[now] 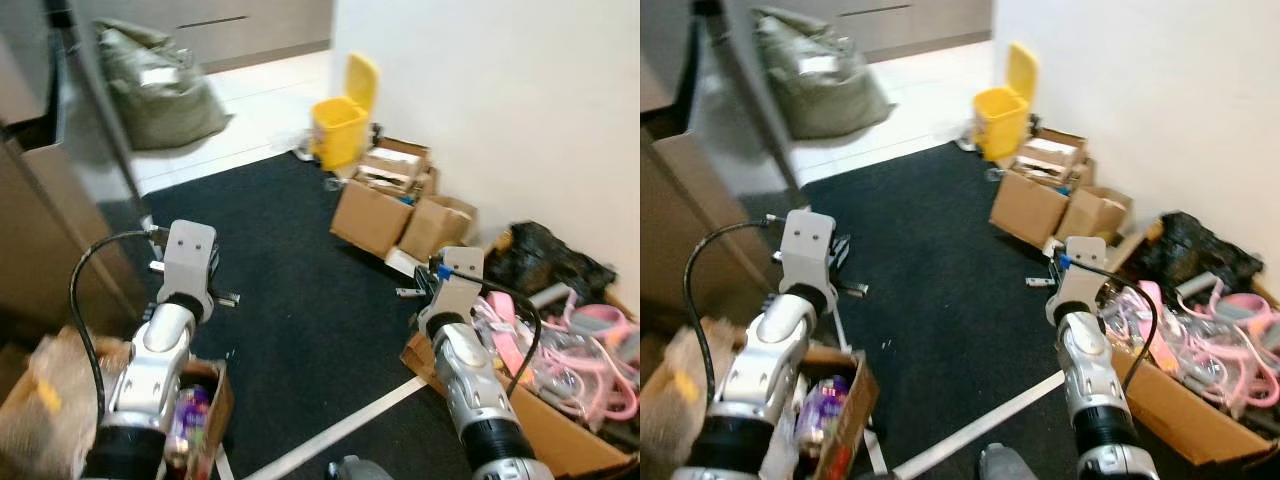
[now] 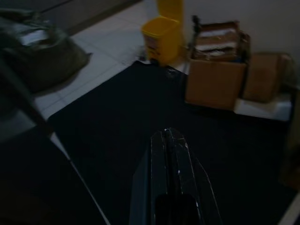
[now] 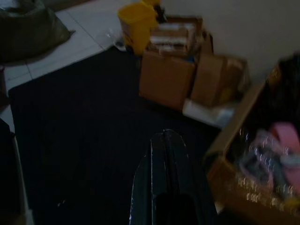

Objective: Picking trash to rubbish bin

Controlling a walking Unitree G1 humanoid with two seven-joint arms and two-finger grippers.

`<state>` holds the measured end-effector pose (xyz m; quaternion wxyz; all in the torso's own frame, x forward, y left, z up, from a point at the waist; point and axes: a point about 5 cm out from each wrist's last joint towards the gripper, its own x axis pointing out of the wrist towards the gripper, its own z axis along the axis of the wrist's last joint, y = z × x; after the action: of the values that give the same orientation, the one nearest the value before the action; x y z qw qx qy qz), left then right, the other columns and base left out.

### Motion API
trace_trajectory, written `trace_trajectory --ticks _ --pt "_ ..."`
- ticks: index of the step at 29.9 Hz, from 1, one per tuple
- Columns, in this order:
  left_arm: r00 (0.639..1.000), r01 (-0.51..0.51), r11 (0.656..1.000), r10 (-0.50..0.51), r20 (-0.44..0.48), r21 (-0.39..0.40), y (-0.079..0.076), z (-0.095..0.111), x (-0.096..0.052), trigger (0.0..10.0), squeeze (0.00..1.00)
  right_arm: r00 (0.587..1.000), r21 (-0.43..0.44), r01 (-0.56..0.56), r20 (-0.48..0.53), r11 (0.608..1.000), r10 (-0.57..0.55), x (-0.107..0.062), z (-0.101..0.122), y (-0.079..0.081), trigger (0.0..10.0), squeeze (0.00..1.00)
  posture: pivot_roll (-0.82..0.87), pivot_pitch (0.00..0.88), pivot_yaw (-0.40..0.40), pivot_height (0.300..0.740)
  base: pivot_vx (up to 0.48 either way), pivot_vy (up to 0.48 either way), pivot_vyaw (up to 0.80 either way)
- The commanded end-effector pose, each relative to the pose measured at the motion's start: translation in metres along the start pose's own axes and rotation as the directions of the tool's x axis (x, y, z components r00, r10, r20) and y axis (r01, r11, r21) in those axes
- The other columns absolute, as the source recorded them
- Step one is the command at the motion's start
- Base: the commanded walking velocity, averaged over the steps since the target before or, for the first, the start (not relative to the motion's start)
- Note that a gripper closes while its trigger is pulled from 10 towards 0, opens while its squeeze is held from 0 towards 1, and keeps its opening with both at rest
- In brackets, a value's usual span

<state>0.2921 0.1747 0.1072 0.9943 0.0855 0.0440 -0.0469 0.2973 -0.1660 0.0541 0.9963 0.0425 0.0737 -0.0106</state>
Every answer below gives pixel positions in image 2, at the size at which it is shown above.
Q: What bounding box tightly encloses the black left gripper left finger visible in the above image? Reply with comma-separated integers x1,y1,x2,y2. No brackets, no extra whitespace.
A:
129,129,182,225

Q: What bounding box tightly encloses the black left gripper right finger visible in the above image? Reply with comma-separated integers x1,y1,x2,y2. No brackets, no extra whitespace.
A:
165,127,222,225

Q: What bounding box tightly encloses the yellow pedal rubbish bin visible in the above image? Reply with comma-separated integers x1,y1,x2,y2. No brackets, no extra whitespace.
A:
140,0,186,64

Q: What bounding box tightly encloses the black floor mat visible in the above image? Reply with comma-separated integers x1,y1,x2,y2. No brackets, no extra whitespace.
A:
48,60,300,225

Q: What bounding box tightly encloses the open cardboard box with papers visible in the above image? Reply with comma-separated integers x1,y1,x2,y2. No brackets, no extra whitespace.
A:
185,21,251,111

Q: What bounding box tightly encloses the white foam block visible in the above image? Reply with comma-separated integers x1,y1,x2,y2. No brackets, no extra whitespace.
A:
234,93,293,121

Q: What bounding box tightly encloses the plain brown cardboard box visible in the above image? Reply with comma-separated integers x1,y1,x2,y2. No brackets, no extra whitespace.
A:
242,53,293,103

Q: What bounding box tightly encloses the small black stand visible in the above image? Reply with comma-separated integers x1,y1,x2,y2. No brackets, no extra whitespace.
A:
190,15,202,59

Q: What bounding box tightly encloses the green woven sack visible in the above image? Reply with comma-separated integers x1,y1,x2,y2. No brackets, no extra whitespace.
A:
0,8,92,93

